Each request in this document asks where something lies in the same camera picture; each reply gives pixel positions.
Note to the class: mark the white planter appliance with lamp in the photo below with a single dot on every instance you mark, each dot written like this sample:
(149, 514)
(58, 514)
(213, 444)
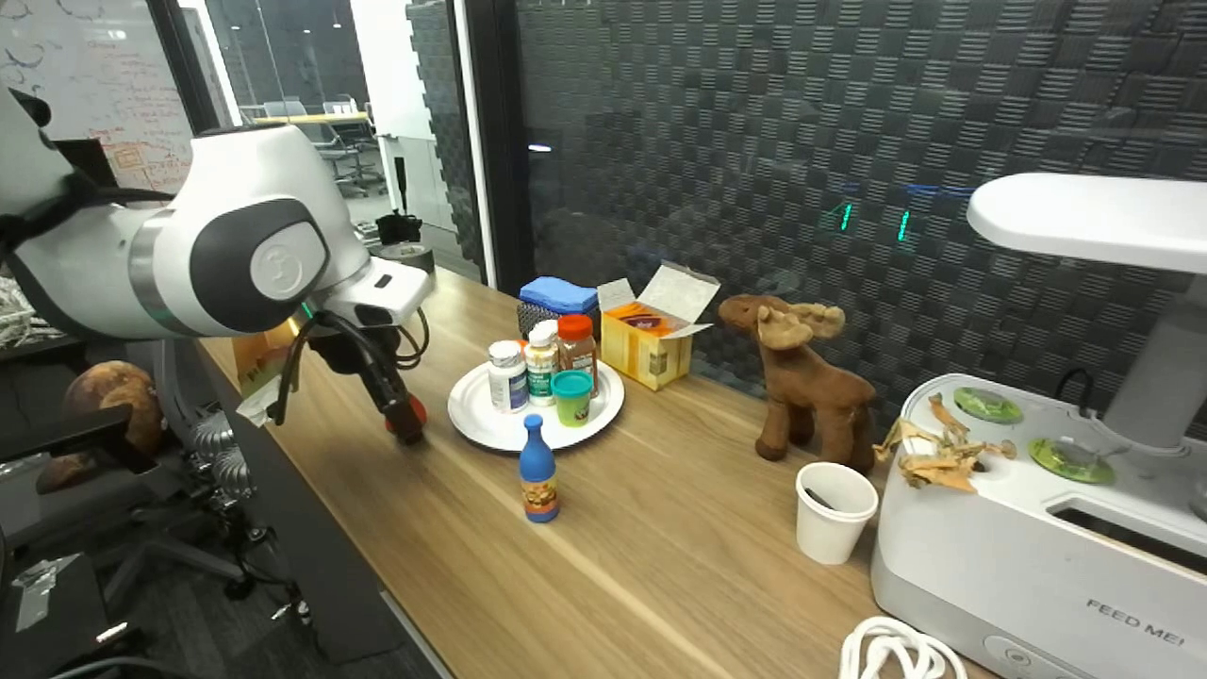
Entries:
(1006, 567)

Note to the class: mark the brown spice bottle orange cap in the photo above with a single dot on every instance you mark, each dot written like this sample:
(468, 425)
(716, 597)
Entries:
(577, 345)

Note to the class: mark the teal lid putty tub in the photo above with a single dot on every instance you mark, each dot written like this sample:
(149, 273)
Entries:
(570, 400)

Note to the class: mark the white round plate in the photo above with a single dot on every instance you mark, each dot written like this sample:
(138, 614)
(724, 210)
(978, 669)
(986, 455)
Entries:
(493, 421)

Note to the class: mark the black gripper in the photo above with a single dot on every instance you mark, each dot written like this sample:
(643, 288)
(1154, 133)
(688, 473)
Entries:
(352, 340)

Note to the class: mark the grey woven basket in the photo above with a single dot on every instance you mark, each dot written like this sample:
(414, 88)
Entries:
(581, 325)

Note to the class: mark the small blue bottle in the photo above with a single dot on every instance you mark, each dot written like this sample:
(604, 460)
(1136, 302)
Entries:
(536, 473)

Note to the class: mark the brown furry object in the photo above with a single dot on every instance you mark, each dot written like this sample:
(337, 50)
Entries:
(115, 396)

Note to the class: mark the dried brown plant stems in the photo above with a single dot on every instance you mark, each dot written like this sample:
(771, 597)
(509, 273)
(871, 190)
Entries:
(936, 470)

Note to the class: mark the large white pill bottle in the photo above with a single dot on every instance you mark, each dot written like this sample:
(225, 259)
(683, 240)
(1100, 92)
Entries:
(506, 381)

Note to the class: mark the brown moose plush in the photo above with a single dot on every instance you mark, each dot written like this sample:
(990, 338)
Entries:
(817, 389)

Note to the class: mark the black office chair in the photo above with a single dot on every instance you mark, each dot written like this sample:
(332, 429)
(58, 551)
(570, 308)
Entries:
(52, 504)

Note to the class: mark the white bottle green label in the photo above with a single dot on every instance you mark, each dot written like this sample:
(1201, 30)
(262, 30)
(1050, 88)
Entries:
(541, 365)

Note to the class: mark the blue folded cloth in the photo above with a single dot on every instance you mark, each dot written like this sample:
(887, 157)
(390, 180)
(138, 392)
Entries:
(562, 297)

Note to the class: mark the white paper cup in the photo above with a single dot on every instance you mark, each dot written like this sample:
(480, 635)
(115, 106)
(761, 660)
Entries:
(833, 521)

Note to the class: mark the grey crumpled cloth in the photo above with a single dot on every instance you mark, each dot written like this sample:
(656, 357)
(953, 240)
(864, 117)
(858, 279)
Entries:
(12, 323)

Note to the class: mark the yellow cardboard box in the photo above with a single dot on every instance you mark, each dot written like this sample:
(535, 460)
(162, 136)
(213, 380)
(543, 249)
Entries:
(646, 351)

